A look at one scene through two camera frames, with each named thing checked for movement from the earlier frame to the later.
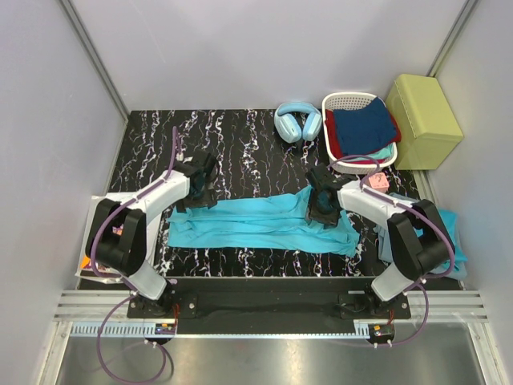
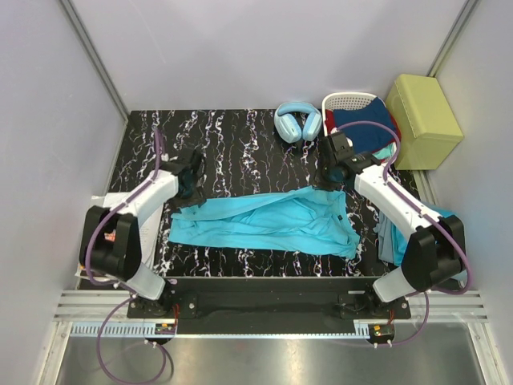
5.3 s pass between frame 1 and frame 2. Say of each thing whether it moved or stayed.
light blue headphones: stayed
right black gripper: moved
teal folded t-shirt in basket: stayed
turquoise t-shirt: stayed
